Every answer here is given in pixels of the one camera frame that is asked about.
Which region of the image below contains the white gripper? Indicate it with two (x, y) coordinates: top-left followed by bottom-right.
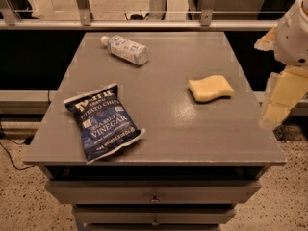
(254, 0), (308, 130)

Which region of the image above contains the blue plastic water bottle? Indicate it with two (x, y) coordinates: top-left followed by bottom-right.
(101, 35), (148, 65)

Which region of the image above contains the yellow sponge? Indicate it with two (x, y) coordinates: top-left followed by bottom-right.
(188, 75), (234, 102)

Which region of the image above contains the grey drawer cabinet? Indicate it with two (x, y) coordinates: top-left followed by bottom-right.
(24, 32), (285, 231)

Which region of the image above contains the blue potato chips bag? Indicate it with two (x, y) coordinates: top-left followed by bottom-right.
(64, 83), (145, 164)

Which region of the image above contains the top drawer with knob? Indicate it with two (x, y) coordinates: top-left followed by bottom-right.
(45, 181), (261, 205)

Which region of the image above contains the drawer with knob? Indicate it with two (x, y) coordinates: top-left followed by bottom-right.
(73, 205), (236, 225)
(45, 181), (261, 205)

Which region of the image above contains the metal window frame rail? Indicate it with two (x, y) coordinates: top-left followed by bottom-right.
(0, 0), (278, 31)

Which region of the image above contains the black floor cable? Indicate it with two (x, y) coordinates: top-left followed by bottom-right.
(0, 118), (36, 172)

